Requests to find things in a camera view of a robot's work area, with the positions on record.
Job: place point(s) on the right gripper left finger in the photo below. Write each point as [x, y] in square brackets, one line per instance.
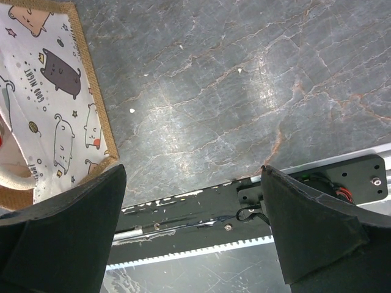
[62, 244]

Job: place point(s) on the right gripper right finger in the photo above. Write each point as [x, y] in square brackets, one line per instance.
[325, 244]

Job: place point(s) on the canvas tote bag cat print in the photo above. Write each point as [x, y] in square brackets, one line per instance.
[55, 132]

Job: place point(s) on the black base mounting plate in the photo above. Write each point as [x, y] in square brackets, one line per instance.
[231, 211]

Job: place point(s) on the blue toothed cable duct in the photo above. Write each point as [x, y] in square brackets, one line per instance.
[196, 252]

